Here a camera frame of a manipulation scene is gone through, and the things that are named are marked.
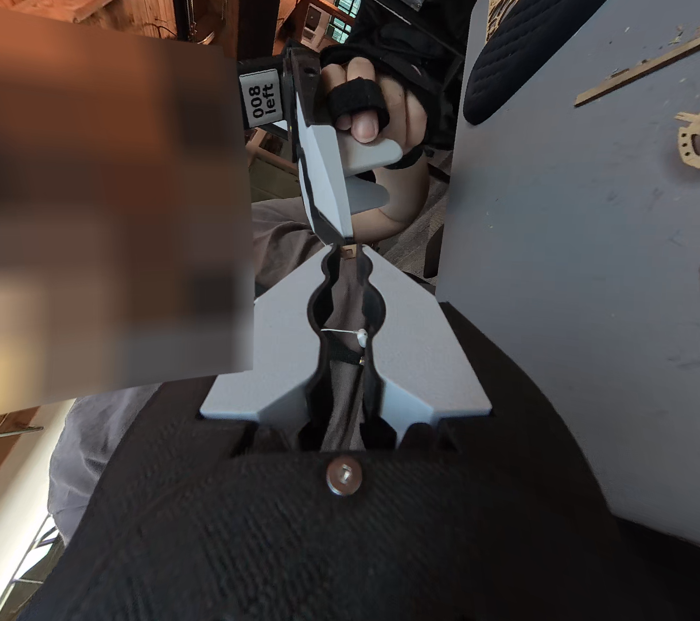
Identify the curved wooden part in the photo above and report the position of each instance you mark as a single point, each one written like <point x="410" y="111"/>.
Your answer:
<point x="690" y="150"/>

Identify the black quilted pad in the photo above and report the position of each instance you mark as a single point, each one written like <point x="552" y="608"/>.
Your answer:
<point x="574" y="30"/>

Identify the long wooden strip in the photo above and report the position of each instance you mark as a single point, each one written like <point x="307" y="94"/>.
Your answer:
<point x="634" y="72"/>

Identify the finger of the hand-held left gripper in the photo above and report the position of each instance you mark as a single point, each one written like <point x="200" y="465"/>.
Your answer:
<point x="325" y="177"/>

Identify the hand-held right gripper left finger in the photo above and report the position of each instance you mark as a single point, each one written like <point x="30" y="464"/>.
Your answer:
<point x="279" y="358"/>

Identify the thin dark wooden part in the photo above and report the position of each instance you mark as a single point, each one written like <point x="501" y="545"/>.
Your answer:
<point x="350" y="249"/>

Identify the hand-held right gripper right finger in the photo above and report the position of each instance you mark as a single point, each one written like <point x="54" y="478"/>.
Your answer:
<point x="426" y="358"/>

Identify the person's left hand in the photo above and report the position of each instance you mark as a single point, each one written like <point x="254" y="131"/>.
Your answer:
<point x="407" y="123"/>

